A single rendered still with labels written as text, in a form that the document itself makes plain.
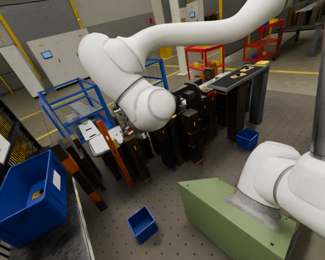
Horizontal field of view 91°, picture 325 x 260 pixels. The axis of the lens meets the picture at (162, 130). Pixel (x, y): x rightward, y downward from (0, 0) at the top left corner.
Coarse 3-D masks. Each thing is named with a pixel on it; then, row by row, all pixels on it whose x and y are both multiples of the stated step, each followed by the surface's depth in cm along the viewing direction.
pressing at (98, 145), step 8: (224, 72) 152; (208, 80) 143; (112, 128) 109; (120, 128) 107; (96, 136) 106; (112, 136) 101; (120, 136) 99; (88, 144) 100; (96, 144) 97; (104, 144) 95; (120, 144) 93; (96, 152) 90; (104, 152) 89
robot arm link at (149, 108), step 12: (144, 84) 40; (132, 96) 39; (144, 96) 36; (156, 96) 36; (168, 96) 37; (132, 108) 39; (144, 108) 36; (156, 108) 35; (168, 108) 36; (132, 120) 43; (144, 120) 38; (156, 120) 36; (168, 120) 40
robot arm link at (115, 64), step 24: (264, 0) 42; (168, 24) 41; (192, 24) 42; (216, 24) 42; (240, 24) 43; (96, 48) 37; (120, 48) 37; (144, 48) 41; (96, 72) 38; (120, 72) 38; (120, 96) 40
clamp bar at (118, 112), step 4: (116, 108) 80; (120, 108) 79; (116, 112) 77; (120, 112) 78; (116, 116) 79; (120, 116) 80; (120, 120) 81; (124, 120) 82; (120, 124) 82; (124, 124) 84; (124, 128) 85; (124, 136) 87
